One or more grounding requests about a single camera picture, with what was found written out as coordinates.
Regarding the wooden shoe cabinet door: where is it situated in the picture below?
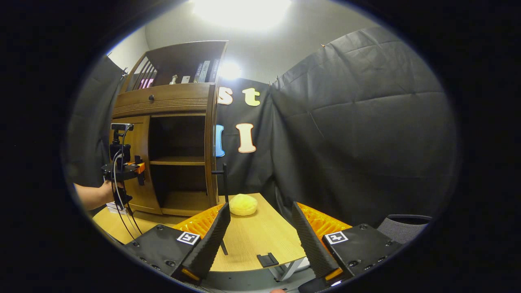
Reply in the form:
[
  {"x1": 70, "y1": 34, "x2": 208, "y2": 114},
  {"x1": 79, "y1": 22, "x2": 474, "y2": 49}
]
[
  {"x1": 109, "y1": 115, "x2": 162, "y2": 215},
  {"x1": 205, "y1": 83, "x2": 228, "y2": 208}
]

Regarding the yellow round sponge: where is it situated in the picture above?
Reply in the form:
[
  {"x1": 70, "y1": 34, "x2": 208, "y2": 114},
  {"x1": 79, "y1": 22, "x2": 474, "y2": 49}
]
[{"x1": 229, "y1": 194, "x2": 258, "y2": 216}]

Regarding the grey mesh chair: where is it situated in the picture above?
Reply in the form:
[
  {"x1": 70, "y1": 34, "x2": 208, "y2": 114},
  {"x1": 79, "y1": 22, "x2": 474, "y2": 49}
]
[{"x1": 377, "y1": 214, "x2": 433, "y2": 245}]

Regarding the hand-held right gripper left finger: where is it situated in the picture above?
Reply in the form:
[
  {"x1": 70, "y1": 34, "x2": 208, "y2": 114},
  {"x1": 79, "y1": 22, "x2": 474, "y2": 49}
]
[{"x1": 123, "y1": 203, "x2": 231, "y2": 282}]

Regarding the black backdrop cloth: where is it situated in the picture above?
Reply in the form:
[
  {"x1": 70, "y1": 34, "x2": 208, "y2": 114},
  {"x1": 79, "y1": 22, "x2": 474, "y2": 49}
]
[{"x1": 65, "y1": 26, "x2": 460, "y2": 228}]

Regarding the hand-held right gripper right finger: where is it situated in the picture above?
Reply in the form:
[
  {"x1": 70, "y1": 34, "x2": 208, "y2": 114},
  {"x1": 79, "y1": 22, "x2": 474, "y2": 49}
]
[{"x1": 291, "y1": 201, "x2": 403, "y2": 285}]

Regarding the white table leg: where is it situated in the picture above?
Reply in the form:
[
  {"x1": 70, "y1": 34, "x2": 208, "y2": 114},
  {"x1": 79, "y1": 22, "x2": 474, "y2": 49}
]
[{"x1": 275, "y1": 257, "x2": 306, "y2": 282}]

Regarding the wooden double-door shoe cabinet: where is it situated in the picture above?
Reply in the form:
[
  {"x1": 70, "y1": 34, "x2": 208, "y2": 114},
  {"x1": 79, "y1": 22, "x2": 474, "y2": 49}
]
[{"x1": 109, "y1": 40, "x2": 228, "y2": 217}]

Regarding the wooden cabinet drawer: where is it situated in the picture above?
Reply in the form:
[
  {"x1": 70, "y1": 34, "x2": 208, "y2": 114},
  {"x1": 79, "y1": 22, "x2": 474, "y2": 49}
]
[{"x1": 112, "y1": 83, "x2": 214, "y2": 119}]

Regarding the upright dark book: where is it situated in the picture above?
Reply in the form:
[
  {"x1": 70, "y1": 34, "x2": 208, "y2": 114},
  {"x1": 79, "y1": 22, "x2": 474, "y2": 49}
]
[{"x1": 208, "y1": 59, "x2": 221, "y2": 83}]

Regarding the black table clip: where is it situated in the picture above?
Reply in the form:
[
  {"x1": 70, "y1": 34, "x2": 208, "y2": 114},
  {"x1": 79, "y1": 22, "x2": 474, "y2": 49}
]
[{"x1": 257, "y1": 253, "x2": 279, "y2": 268}]

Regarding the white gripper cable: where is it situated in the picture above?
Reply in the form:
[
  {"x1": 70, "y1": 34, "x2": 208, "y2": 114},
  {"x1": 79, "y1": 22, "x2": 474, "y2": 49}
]
[{"x1": 112, "y1": 126, "x2": 141, "y2": 238}]

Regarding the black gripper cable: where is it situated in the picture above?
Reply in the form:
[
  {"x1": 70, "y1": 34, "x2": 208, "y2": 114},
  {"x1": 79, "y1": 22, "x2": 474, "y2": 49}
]
[{"x1": 117, "y1": 195, "x2": 144, "y2": 241}]

